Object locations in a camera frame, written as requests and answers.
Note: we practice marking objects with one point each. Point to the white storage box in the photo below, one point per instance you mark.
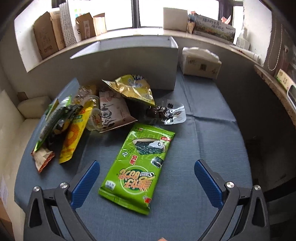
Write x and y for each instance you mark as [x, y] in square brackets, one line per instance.
[153, 57]

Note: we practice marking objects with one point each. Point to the tissue pack in plastic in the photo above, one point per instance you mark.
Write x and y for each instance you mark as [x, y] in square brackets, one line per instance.
[199, 62]

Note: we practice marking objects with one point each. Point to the green white small box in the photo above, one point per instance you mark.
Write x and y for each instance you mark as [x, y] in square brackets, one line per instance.
[285, 81]

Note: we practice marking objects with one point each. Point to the printed landscape gift box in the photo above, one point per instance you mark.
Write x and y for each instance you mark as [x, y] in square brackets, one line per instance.
[208, 26]

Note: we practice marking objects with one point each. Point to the brown leather strap bag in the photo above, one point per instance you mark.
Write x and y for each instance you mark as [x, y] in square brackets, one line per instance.
[279, 50]

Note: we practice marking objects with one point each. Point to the green seaweed snack bag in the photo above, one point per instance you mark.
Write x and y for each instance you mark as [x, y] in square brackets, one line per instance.
[134, 174]

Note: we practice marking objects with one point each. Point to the small woven basket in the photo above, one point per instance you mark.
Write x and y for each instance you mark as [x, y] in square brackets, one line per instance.
[190, 27]

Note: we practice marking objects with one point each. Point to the small open cardboard box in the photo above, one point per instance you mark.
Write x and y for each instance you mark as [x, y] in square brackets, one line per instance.
[90, 26]

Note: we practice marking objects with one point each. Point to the polka dot paper bag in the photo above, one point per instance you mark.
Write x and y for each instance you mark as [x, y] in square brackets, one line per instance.
[66, 24]

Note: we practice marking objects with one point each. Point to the yellow spicy strip bag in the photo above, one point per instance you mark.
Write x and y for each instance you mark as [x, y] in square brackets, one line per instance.
[74, 134]

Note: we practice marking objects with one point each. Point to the black silver snack bag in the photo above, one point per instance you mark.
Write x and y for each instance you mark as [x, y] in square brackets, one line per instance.
[169, 112]

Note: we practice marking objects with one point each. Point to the white spray bottle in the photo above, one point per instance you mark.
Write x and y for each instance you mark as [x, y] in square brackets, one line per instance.
[242, 41]

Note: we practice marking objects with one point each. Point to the blue table cloth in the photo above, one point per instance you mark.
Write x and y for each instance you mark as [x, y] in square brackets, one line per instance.
[180, 209]

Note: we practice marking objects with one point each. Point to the white tube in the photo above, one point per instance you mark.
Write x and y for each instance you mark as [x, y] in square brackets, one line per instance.
[248, 53]

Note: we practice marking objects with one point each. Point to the beige checkered pastry packet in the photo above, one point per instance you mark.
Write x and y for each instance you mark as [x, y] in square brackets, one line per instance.
[41, 157]

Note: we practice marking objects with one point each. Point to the beige illustrated snack packet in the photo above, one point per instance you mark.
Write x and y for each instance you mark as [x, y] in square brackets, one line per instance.
[114, 111]

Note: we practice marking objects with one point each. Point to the cream leather sofa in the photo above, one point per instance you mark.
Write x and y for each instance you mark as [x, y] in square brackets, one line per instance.
[17, 126]

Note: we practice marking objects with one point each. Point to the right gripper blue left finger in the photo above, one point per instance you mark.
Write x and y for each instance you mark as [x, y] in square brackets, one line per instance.
[82, 183]

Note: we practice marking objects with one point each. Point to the gold yellow chip bag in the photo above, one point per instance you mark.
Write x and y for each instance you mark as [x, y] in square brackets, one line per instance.
[133, 87]

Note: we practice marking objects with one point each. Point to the green striped snack bag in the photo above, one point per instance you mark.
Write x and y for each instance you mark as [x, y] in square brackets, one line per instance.
[58, 119]

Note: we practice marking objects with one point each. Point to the white foam box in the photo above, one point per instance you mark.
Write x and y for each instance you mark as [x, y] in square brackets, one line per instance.
[175, 19]

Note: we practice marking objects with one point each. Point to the large brown cardboard box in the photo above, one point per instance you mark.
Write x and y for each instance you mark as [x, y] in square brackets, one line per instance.
[48, 33]

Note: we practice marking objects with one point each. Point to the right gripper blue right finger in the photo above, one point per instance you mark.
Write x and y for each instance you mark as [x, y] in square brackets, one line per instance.
[211, 183]

